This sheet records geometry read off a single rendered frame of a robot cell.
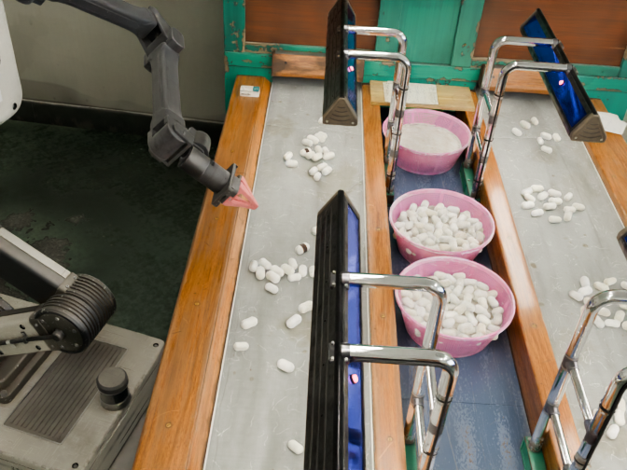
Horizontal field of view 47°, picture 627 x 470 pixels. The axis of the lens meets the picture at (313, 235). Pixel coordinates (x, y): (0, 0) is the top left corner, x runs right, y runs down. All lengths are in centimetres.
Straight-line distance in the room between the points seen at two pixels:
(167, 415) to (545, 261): 98
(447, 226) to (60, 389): 103
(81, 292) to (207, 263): 28
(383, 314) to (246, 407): 37
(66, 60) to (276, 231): 202
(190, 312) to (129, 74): 210
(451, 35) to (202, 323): 133
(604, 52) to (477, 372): 131
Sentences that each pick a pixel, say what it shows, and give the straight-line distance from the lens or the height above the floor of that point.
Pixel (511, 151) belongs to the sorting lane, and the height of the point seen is 74.
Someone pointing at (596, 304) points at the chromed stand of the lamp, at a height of 110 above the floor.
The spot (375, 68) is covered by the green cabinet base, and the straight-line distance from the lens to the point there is 245.
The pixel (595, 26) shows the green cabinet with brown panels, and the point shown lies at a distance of 253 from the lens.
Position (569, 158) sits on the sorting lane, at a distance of 229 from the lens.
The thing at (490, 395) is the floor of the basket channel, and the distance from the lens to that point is 159.
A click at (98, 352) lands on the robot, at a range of 190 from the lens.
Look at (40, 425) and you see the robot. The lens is 179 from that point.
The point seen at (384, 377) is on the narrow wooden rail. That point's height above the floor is 76.
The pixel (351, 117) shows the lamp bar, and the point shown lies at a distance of 163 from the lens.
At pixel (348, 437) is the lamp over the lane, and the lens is 95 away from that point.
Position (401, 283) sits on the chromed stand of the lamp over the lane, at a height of 112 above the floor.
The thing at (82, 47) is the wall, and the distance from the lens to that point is 354.
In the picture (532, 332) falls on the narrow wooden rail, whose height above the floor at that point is 76.
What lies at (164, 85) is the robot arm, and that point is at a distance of 172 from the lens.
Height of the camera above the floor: 186
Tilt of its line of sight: 39 degrees down
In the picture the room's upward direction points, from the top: 4 degrees clockwise
